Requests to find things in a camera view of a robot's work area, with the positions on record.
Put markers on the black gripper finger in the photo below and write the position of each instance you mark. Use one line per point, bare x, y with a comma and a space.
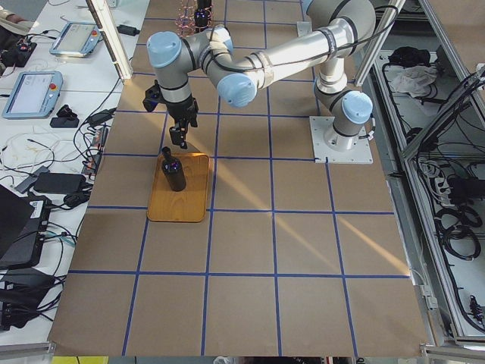
176, 136
183, 138

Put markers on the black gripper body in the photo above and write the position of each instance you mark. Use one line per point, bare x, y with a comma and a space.
180, 109

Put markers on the dark wine bottle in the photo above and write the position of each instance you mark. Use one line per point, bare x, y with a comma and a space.
202, 15
173, 170

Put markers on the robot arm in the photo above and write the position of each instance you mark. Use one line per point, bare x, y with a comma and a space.
339, 29

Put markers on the wooden tray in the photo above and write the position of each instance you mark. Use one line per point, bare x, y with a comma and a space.
180, 197

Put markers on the teach pendant far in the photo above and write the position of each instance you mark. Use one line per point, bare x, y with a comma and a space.
77, 39

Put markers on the teach pendant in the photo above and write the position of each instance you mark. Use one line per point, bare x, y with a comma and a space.
34, 95
77, 39

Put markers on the black power brick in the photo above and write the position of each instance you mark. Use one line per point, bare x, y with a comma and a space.
59, 183

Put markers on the teach pendant near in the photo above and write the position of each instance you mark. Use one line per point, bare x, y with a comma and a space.
34, 95

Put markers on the black laptop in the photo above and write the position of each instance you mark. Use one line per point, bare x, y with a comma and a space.
23, 220

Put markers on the white cloth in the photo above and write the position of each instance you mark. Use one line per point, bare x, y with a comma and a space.
415, 80

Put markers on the copper wire bottle basket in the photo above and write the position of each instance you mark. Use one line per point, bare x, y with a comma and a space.
185, 18

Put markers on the aluminium frame post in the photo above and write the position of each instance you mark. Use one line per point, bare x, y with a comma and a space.
104, 20

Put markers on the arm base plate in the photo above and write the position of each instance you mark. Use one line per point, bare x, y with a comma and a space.
332, 148

